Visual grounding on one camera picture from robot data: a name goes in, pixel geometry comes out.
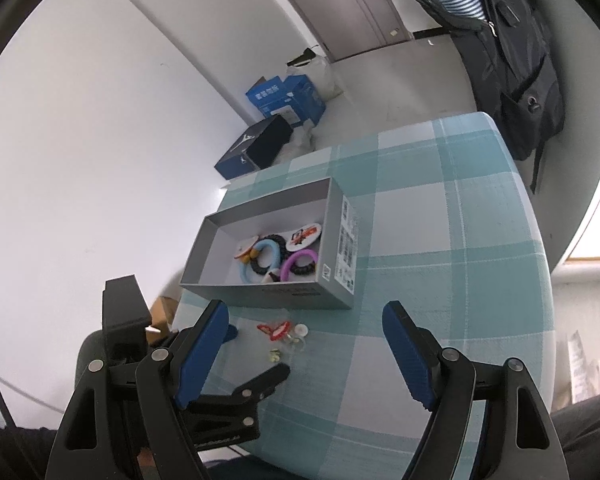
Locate red butterfly hair clip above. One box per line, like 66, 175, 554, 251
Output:
257, 321, 292, 341

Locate light blue ring bracelet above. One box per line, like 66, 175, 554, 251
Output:
237, 238, 284, 285

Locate white pearl earring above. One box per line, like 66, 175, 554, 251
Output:
290, 324, 309, 351

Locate black beaded bracelet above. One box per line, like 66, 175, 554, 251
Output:
247, 233, 292, 276

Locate purple ring bracelet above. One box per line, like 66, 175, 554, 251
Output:
279, 250, 322, 282

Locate orange white round badge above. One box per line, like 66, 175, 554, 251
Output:
234, 236, 260, 264

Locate brown cardboard box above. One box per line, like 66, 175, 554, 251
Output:
146, 296, 178, 336

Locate grey cardboard box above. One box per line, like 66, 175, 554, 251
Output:
181, 178, 358, 310

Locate dark blue shoe box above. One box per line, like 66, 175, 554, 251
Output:
214, 115, 292, 180

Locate teal plaid tablecloth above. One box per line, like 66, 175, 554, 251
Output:
176, 113, 556, 479

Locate blue cardboard carton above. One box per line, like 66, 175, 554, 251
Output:
246, 75, 326, 128

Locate white plastic bag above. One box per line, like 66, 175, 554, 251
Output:
287, 48, 342, 102

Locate grey door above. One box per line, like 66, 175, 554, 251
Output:
288, 0, 412, 62

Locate black backpack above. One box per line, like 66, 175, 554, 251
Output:
416, 0, 565, 167

